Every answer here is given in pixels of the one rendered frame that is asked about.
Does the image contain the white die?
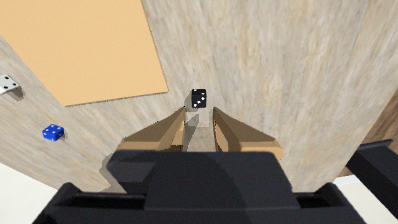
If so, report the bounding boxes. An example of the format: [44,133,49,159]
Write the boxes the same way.
[0,75,20,95]

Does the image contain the blue die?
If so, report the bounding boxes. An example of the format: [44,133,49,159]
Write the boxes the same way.
[42,124,64,141]

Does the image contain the black die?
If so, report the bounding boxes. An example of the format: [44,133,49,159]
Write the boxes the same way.
[191,89,207,108]

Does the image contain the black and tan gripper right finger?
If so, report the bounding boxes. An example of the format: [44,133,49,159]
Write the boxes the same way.
[213,107,284,162]

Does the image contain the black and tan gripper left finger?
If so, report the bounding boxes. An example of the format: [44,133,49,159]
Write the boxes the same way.
[115,107,186,152]

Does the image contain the tan flat mat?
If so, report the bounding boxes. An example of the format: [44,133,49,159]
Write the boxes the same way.
[0,0,169,106]

